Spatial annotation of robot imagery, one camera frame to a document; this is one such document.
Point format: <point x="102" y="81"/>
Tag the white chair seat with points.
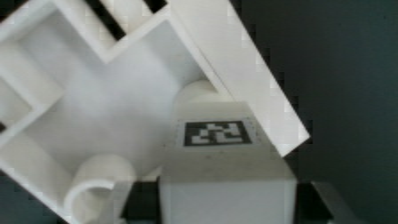
<point x="88" y="85"/>

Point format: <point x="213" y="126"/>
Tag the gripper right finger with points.
<point x="321" y="206"/>

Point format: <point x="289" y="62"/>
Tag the white chair leg block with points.
<point x="227" y="181"/>

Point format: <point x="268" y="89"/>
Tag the white corner fence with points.
<point x="225" y="42"/>

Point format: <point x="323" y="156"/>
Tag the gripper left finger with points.
<point x="141" y="211"/>

